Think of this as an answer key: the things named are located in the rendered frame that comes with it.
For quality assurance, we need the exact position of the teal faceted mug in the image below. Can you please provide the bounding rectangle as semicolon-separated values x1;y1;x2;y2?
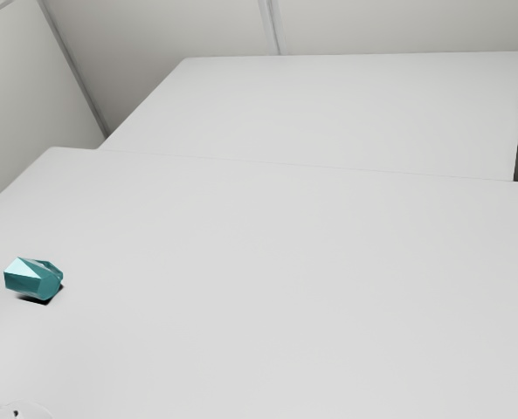
3;256;65;302

